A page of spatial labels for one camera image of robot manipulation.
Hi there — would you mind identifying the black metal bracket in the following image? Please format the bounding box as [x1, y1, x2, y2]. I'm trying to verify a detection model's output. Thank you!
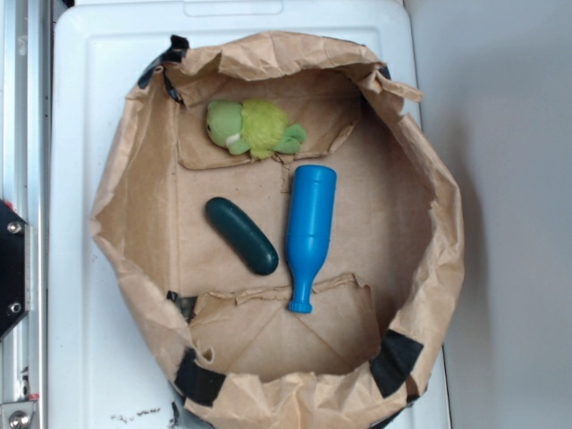
[0, 200, 29, 341]

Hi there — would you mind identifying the blue plastic toy bottle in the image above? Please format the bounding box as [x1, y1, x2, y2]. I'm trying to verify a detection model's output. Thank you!
[286, 165, 337, 314]

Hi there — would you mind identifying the aluminium frame rail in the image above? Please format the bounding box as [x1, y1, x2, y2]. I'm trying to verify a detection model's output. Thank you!
[1, 1, 53, 428]

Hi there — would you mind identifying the brown paper bag bin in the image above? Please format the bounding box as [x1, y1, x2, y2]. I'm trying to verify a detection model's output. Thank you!
[90, 31, 464, 428]

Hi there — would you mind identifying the green plush frog toy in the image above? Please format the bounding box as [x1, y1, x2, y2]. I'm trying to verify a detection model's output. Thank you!
[206, 99, 307, 160]

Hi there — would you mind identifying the dark green plastic pickle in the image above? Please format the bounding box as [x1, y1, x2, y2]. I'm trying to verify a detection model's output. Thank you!
[206, 197, 279, 275]

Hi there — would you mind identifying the white plastic container lid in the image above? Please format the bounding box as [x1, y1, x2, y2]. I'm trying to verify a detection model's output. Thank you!
[47, 1, 450, 428]

